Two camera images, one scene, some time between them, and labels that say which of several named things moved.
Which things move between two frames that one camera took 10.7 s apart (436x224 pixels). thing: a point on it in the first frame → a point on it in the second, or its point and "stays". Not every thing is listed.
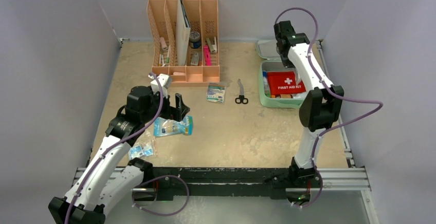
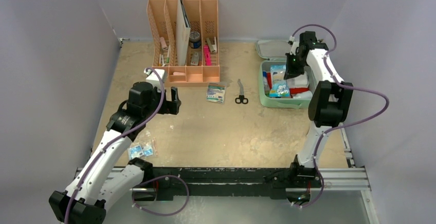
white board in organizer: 182,35 stays
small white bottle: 301,95 stays
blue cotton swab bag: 162,126 → 279,88
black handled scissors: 241,98 stays
